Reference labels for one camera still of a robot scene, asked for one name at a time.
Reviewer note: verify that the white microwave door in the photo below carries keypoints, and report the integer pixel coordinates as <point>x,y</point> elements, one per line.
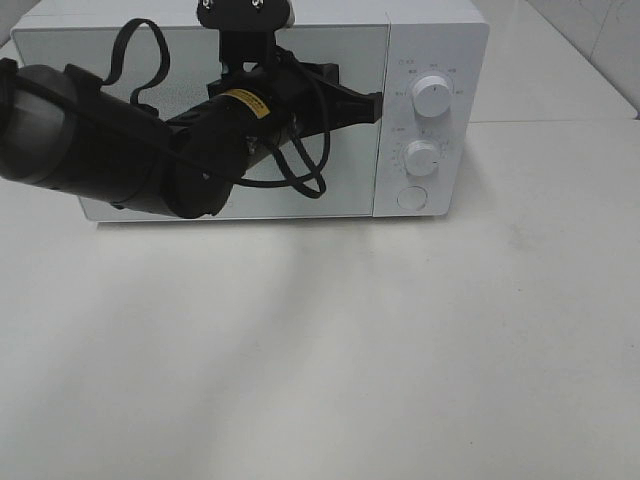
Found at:
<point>320,190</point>

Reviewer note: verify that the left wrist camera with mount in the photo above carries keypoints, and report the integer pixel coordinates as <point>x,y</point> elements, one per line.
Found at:
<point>246,29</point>

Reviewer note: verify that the white microwave oven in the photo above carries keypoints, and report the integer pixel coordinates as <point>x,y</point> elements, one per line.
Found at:
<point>379,46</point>

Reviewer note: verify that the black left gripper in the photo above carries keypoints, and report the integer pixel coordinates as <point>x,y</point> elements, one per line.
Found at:
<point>268,107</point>

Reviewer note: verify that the lower white microwave knob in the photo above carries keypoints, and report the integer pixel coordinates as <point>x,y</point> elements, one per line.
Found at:
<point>421,158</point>

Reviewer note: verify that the upper white microwave knob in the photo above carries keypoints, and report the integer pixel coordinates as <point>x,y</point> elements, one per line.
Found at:
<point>431,95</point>

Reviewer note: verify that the white microwave knob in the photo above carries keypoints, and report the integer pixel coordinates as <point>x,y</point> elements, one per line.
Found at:
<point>431,95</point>
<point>421,158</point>

